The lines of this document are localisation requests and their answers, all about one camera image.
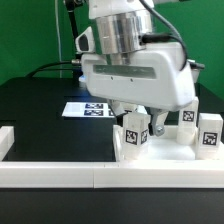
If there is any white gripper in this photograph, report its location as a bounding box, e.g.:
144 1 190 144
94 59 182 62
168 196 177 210
75 26 204 136

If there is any white square tabletop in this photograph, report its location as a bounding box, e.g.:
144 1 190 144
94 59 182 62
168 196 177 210
113 125 224 161

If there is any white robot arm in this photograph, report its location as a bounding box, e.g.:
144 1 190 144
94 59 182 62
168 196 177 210
76 0 204 136

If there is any white marker base sheet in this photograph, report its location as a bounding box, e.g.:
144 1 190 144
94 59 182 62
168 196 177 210
61 101 148 119

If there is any white U-shaped obstacle fence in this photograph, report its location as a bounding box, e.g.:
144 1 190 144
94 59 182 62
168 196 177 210
0 126 224 188

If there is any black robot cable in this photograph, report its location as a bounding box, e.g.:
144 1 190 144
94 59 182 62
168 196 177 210
25 0 84 79

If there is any white thin cable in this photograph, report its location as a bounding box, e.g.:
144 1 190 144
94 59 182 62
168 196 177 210
54 0 64 79

